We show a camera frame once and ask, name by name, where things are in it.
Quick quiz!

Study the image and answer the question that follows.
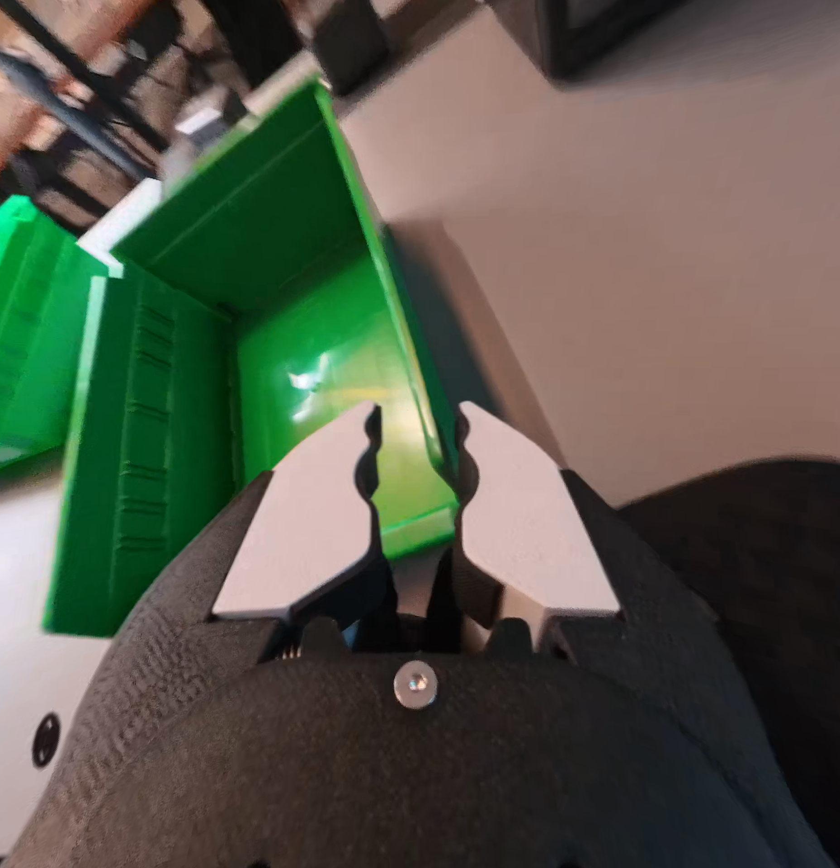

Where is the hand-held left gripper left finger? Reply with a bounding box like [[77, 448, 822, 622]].
[[212, 400, 397, 632]]

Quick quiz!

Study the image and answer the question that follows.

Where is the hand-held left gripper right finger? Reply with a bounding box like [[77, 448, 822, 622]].
[[450, 400, 623, 645]]

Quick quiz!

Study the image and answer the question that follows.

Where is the green plastic bin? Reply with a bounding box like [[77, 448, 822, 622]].
[[43, 75, 462, 640], [0, 195, 110, 470]]

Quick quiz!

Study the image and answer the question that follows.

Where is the black drawer cabinet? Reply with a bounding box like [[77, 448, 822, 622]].
[[486, 0, 694, 81]]

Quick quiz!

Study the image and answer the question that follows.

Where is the dark cloth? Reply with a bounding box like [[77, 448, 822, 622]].
[[615, 460, 840, 868]]

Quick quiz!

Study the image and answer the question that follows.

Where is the black round table fitting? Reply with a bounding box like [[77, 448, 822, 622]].
[[31, 712, 63, 770]]

